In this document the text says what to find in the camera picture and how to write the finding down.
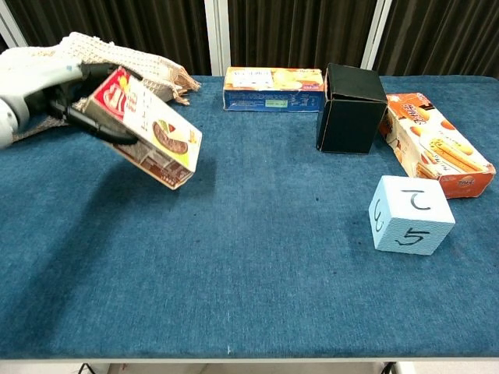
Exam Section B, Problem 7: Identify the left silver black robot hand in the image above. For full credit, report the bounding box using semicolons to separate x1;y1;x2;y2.
0;46;143;149

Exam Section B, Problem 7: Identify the cream red chocolate snack box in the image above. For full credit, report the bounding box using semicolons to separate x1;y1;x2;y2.
83;65;204;192

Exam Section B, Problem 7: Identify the orange blue biscuit box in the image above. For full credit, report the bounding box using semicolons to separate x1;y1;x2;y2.
222;65;327;115

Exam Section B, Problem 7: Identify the black cardboard box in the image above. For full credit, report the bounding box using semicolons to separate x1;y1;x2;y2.
315;62;389;155

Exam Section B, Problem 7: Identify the orange stick cookie box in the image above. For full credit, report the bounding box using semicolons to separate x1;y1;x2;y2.
378;91;497;200

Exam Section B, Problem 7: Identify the cream knitted fringed cloth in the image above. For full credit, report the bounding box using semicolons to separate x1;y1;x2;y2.
0;31;202;143

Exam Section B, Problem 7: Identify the dark pleated curtain panel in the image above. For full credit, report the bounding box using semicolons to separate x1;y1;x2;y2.
5;0;214;77
227;0;378;71
373;0;499;78

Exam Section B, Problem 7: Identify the blue felt table mat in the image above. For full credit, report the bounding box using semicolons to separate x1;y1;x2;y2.
0;74;499;360

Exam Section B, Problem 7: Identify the light blue lettered cube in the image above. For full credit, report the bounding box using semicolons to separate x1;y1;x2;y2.
367;175;457;256

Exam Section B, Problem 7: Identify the white frame post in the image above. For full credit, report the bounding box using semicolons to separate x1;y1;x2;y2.
359;0;393;72
203;0;232;77
0;0;29;50

